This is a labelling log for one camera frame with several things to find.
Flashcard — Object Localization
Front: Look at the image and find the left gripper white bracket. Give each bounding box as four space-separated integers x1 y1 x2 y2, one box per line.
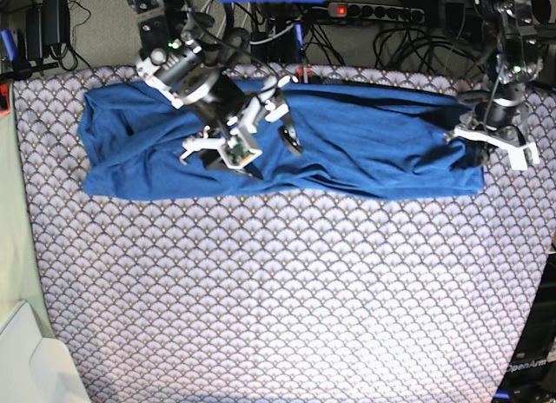
445 124 539 171

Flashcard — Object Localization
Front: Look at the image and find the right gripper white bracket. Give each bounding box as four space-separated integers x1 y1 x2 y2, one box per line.
179 75 303 182

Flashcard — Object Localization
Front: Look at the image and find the blue long-sleeve T-shirt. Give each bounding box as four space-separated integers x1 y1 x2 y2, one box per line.
77 82 484 201

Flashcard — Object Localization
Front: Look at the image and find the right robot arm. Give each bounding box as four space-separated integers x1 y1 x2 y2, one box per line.
127 0 302 178

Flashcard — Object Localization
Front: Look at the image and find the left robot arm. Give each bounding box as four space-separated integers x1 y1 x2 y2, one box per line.
261 0 555 170

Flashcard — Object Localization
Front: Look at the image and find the red black table clamp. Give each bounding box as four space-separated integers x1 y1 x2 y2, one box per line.
297 64 312 84

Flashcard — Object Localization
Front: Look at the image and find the patterned fan-motif tablecloth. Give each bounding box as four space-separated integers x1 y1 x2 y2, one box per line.
14 67 555 402

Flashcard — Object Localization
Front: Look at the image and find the black OpenArm case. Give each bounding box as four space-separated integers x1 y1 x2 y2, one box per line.
493 253 555 402

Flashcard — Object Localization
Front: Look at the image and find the black adapter top left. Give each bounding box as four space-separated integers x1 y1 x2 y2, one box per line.
25 0 70 62

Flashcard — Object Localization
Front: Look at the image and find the red clamp left edge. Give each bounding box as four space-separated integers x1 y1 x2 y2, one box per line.
0 83 10 116

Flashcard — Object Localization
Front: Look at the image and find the white plastic bin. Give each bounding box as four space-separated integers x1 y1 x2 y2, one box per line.
1 301 90 402

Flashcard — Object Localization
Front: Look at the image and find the black power strip red switch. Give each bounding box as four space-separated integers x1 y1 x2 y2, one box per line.
327 2 426 24

